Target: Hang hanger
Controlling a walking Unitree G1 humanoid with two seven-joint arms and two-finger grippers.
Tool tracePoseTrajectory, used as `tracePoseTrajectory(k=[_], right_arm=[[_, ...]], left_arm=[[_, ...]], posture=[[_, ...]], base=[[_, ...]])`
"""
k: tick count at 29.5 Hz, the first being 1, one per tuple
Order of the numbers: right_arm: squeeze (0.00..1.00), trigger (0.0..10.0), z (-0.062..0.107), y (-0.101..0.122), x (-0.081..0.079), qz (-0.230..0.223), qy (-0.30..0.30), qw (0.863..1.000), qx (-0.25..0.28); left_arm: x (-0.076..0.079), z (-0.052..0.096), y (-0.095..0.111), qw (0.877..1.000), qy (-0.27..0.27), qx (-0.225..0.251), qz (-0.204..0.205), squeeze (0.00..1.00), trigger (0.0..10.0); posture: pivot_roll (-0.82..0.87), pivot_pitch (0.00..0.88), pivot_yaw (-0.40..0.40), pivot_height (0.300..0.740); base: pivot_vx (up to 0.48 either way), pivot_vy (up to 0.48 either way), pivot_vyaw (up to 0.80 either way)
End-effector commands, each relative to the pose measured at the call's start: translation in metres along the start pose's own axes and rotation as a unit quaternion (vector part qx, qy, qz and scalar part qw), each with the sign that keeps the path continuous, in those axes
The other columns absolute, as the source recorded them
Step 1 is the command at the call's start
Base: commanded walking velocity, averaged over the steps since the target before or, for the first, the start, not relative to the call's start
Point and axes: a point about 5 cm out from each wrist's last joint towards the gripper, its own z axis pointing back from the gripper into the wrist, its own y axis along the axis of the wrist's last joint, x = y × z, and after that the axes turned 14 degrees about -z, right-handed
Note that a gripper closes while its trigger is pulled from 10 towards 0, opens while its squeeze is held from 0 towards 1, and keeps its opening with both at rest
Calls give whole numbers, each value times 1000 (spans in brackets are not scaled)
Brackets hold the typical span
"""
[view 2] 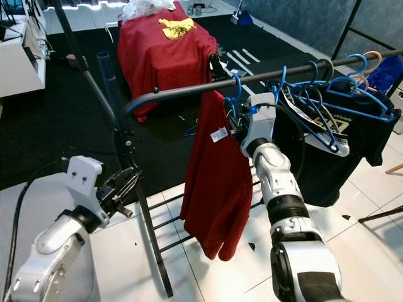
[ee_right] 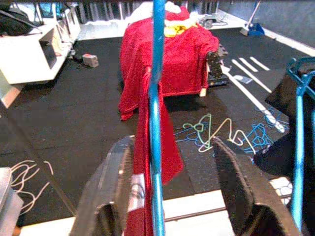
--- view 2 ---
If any pink clothes hanger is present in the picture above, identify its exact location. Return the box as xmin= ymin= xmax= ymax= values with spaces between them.
xmin=361 ymin=50 xmax=385 ymax=77

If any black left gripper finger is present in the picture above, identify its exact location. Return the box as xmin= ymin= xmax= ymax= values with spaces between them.
xmin=110 ymin=169 xmax=140 ymax=193
xmin=110 ymin=192 xmax=138 ymax=219

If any yellow cloth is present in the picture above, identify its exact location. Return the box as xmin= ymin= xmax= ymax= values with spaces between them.
xmin=159 ymin=18 xmax=196 ymax=40

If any light wooden furniture leg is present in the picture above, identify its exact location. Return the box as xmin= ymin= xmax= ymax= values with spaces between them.
xmin=384 ymin=162 xmax=403 ymax=176

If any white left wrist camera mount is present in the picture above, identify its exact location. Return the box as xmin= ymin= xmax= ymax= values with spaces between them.
xmin=66 ymin=155 xmax=106 ymax=215

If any mop with blue head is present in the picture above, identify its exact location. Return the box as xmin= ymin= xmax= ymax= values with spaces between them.
xmin=230 ymin=8 xmax=254 ymax=26

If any black slanted metal pole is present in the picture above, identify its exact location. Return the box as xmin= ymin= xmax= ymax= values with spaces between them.
xmin=331 ymin=0 xmax=372 ymax=60

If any grey power strip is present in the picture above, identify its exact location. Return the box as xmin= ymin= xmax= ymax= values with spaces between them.
xmin=186 ymin=3 xmax=212 ymax=16

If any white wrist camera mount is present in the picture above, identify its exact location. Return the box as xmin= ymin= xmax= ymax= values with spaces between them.
xmin=66 ymin=155 xmax=106 ymax=215
xmin=242 ymin=92 xmax=278 ymax=155

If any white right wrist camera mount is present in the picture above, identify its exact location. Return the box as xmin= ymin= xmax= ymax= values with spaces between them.
xmin=242 ymin=92 xmax=278 ymax=155

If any black printed T-shirt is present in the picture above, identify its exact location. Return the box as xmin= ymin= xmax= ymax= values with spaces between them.
xmin=271 ymin=75 xmax=400 ymax=208

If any small grey box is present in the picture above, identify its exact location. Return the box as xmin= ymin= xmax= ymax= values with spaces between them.
xmin=66 ymin=53 xmax=89 ymax=70

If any blue cloth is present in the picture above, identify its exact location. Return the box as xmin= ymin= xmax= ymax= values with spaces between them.
xmin=368 ymin=55 xmax=403 ymax=95

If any white plastic bag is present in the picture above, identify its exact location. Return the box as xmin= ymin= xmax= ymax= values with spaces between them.
xmin=123 ymin=0 xmax=177 ymax=21

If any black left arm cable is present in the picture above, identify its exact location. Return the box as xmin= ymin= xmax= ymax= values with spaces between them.
xmin=3 ymin=160 xmax=67 ymax=296

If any dark red shirt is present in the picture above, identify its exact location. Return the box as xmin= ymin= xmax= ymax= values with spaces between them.
xmin=179 ymin=91 xmax=256 ymax=262

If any white cabinet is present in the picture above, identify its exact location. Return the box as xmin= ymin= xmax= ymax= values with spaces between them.
xmin=0 ymin=19 xmax=48 ymax=98

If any black metal clothes rack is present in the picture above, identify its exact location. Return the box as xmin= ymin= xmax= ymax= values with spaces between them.
xmin=98 ymin=50 xmax=403 ymax=299

